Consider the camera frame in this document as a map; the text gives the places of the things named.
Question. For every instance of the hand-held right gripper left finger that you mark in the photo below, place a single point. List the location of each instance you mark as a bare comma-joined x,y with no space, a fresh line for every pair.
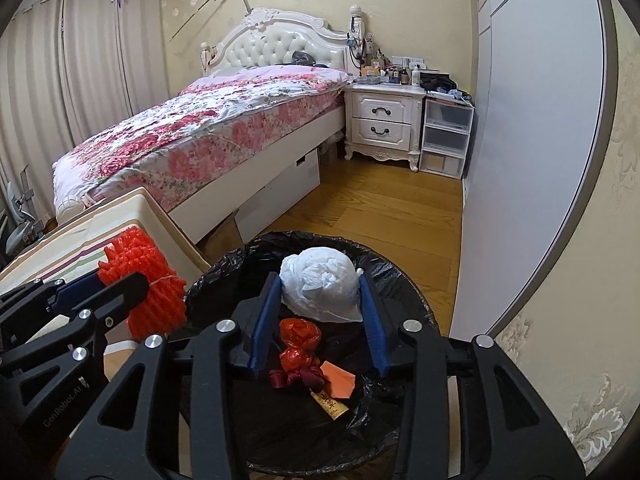
262,320

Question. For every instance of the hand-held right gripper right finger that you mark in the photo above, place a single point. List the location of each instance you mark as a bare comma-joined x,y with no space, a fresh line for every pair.
374,325

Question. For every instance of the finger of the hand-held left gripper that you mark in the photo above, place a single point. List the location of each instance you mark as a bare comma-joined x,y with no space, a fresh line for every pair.
75,290
120,295

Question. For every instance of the red plastic bag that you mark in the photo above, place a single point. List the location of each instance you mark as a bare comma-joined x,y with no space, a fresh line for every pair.
300,335

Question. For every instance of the red foam net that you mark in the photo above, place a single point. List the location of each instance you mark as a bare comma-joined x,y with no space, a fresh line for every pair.
150,260

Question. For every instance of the black trash bag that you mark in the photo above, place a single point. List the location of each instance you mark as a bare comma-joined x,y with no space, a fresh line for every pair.
235,270

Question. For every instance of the orange paper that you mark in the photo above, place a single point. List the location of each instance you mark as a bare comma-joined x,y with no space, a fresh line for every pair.
337,377

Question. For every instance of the dark red ribbon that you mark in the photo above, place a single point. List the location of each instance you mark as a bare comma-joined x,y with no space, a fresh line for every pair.
300,375

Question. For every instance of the white plastic bag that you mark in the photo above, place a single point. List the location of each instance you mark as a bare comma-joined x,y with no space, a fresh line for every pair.
320,280

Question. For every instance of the brown labelled bottle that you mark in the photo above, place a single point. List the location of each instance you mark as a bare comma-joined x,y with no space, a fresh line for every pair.
330,405

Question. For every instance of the striped tablecloth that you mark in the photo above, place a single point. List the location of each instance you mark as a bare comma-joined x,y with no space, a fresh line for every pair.
60,240

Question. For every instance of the grey office chair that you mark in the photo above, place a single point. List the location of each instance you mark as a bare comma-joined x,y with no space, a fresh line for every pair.
20,230

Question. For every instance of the white cardboard box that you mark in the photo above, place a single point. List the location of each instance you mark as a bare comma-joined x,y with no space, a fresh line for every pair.
280,195

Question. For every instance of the floral blanket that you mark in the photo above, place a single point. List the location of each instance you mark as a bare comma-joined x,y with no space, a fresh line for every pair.
175,130

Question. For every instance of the clear plastic drawer unit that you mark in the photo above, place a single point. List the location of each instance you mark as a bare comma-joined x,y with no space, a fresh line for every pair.
445,135

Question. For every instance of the white nightstand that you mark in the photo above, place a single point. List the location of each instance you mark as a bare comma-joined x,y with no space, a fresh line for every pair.
380,110

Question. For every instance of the beige curtain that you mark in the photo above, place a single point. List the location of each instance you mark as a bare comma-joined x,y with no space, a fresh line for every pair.
90,60

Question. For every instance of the dark clothes pile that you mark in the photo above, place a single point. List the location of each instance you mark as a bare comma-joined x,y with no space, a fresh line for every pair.
440,82

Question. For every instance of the white sliding wardrobe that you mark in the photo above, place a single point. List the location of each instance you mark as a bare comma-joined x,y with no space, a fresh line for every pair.
540,135

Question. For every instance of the cluster of small bottles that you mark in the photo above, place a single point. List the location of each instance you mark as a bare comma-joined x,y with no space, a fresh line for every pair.
390,72

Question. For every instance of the dark cloth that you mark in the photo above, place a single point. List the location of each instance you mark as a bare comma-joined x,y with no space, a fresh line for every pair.
301,56

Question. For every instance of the white tufted bed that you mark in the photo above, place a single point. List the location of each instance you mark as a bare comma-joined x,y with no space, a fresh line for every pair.
270,45

